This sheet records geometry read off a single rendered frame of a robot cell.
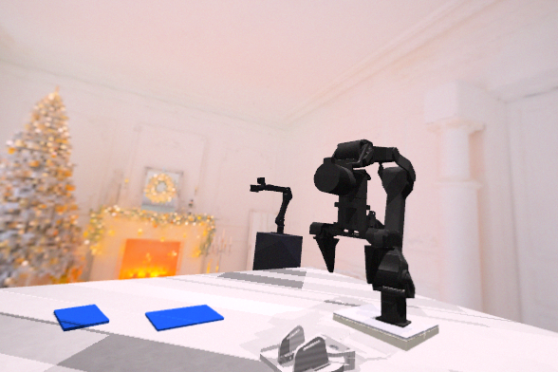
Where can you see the blue flat rectangular plate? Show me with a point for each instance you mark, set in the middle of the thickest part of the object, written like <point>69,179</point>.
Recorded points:
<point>174,318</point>
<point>80,317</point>

